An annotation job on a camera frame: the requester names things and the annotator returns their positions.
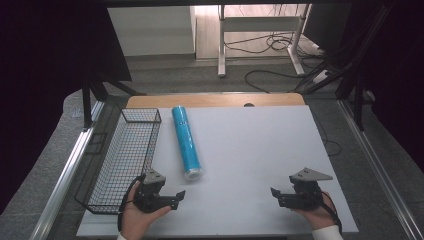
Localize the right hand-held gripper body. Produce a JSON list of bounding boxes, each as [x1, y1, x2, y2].
[[288, 166, 335, 212]]

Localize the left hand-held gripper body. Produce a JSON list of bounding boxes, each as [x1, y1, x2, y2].
[[134, 168, 168, 215]]

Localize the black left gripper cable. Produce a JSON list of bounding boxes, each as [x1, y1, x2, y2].
[[116, 173, 148, 233]]

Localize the thin black cable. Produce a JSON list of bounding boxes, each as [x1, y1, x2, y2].
[[311, 111, 343, 158]]

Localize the person's right hand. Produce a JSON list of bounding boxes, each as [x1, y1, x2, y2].
[[293, 191, 337, 231]]

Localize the black wire mesh basket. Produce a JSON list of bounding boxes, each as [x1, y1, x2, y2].
[[74, 107, 163, 215]]

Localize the white table cover sheet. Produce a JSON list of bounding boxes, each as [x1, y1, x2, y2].
[[76, 105, 360, 238]]

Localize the aluminium rail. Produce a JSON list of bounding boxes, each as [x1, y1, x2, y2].
[[337, 99, 424, 240], [38, 100, 106, 240]]

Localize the white cabinet panel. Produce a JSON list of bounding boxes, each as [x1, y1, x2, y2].
[[107, 5, 197, 58]]

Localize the white desk frame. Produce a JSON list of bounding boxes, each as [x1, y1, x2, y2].
[[217, 4, 312, 79]]

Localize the black metal stand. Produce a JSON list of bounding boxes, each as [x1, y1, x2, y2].
[[334, 74, 369, 132], [81, 71, 147, 132]]

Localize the black floor cables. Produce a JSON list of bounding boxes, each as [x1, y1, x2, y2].
[[223, 31, 329, 94]]

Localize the white right sleeve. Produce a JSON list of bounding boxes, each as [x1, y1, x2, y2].
[[311, 224, 345, 240]]

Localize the white power strip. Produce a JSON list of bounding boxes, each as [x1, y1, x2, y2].
[[312, 69, 332, 85]]

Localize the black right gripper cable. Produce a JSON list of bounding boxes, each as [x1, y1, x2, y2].
[[320, 190, 344, 235]]

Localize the blue wrapped roll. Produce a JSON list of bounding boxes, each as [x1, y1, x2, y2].
[[171, 105, 204, 182]]

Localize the person's left hand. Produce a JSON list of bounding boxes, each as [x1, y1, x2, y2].
[[120, 182, 172, 240]]

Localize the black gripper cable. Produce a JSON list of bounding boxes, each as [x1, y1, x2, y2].
[[320, 190, 344, 235], [116, 173, 148, 233]]

